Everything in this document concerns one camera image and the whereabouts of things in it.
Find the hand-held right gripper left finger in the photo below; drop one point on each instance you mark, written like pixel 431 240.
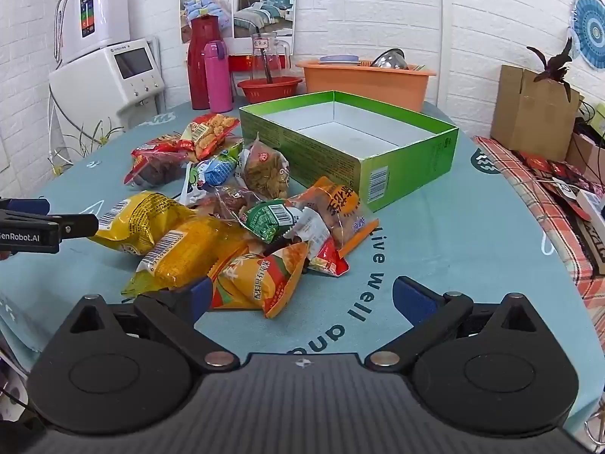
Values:
pixel 201 295

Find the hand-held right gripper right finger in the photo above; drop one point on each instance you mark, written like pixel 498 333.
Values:
pixel 411 299

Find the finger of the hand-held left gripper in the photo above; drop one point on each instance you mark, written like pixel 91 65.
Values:
pixel 28 207
pixel 80 226

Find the yellow snack packet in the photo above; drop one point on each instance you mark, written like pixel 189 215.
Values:
pixel 134 220

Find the green cardboard box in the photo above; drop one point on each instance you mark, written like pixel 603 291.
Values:
pixel 401 156

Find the clear packet of brown snacks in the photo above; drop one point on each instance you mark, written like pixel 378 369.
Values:
pixel 227 201

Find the red packet of fried snacks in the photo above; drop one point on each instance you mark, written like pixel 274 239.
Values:
pixel 210 132

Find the yellow corn packet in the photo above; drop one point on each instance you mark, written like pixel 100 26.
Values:
pixel 189 255

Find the orange burger print packet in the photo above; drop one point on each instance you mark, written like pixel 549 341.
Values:
pixel 257 283

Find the teal tablecloth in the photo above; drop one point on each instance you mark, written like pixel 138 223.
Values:
pixel 449 246

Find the green spider plant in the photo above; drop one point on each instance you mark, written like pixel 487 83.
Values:
pixel 90 144

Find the clear packet of dark dates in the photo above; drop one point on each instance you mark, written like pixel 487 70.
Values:
pixel 151 174

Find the green snack packet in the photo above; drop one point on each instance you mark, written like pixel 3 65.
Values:
pixel 264 220

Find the red and white snack packet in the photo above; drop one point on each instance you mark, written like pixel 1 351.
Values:
pixel 324 250

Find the orange bread packet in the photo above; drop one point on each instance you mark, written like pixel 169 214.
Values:
pixel 340 210

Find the white appliance with screen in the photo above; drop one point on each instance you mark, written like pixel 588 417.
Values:
pixel 94 85

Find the clear packet of brown crackers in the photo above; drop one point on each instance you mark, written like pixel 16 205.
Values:
pixel 264 170

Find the red plaid cloth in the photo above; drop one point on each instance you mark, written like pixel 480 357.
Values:
pixel 534 198

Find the red envelopes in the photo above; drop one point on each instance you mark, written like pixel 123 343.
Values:
pixel 553 172

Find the red thermos jug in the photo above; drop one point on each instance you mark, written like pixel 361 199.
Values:
pixel 198 66

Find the pink bottle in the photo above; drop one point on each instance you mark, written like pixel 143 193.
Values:
pixel 217 78

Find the red plastic basin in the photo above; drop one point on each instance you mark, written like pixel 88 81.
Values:
pixel 269 90

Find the brown cardboard box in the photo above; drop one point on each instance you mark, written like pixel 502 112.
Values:
pixel 524 113

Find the orange plastic basin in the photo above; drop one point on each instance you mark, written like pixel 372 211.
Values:
pixel 368 85

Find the red box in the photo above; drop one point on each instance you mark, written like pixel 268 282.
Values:
pixel 241 63

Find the metal bowl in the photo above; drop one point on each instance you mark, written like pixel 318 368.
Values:
pixel 390 59

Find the glass pitcher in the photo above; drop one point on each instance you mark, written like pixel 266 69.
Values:
pixel 269 56

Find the blue lid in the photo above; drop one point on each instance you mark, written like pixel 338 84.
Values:
pixel 338 59

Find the purple leaf plant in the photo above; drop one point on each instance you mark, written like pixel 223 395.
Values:
pixel 553 68

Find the white wall water purifier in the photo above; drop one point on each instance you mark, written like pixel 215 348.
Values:
pixel 99 9

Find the bedding wall poster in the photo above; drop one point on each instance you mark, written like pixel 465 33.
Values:
pixel 262 4

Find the blue round wall decoration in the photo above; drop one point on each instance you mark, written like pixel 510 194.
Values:
pixel 591 28

